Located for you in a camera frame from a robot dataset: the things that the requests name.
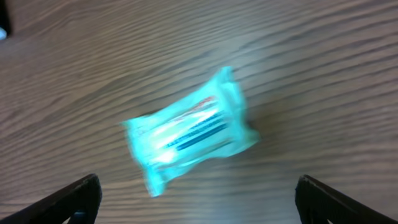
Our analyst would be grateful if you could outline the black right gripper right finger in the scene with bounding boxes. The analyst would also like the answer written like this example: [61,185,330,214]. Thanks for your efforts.
[295,175,397,224]

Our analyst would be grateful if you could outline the teal tissue pack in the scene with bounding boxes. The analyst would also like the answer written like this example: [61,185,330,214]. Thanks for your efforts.
[122,67,260,197]

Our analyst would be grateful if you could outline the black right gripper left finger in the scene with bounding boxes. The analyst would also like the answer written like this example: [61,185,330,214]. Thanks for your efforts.
[1,174,102,224]

